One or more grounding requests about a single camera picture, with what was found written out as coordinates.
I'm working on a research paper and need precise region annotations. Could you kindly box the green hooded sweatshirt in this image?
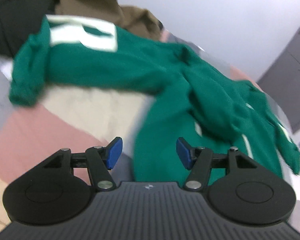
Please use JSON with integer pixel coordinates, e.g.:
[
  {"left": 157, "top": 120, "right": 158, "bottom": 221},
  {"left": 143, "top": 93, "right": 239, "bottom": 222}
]
[{"left": 9, "top": 15, "right": 300, "bottom": 184}]

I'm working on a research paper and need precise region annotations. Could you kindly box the pastel patchwork bed cover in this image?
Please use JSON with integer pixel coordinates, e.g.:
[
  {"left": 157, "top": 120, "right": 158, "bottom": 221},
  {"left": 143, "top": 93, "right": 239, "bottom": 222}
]
[{"left": 0, "top": 57, "right": 298, "bottom": 239}]

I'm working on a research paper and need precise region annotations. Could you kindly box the black garment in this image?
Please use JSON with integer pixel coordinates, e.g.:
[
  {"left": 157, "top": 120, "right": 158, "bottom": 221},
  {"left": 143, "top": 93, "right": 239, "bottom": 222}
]
[{"left": 0, "top": 0, "right": 59, "bottom": 57}]

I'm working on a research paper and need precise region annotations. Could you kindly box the brown garment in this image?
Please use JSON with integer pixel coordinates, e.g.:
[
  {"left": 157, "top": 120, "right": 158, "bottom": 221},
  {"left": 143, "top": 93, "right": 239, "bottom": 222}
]
[{"left": 55, "top": 0, "right": 161, "bottom": 41}]

